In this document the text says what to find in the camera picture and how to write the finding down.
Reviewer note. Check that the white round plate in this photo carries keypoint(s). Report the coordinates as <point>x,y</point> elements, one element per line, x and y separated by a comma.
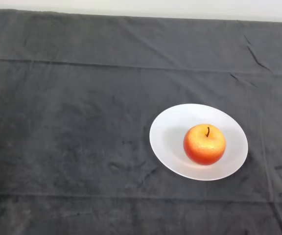
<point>170,137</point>

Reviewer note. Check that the red yellow apple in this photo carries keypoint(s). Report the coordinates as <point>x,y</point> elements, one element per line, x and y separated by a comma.
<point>204,147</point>

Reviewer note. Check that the black cloth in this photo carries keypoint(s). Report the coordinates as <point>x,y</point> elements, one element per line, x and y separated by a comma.
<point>70,98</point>

